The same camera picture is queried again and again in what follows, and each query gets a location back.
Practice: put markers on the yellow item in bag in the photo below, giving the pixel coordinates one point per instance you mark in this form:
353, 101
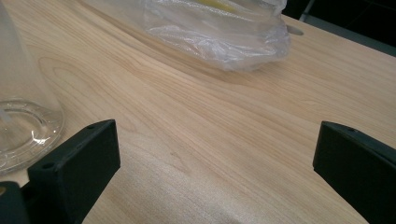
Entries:
216, 4

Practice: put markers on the clear plastic bag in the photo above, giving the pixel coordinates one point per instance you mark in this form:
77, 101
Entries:
218, 34

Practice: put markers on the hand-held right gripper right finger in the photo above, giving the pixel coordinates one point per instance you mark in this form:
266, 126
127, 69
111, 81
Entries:
358, 168

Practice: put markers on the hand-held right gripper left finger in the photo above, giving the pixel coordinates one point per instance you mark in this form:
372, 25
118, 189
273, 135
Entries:
74, 171

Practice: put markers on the clear glass vessel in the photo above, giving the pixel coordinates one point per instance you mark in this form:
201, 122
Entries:
21, 105

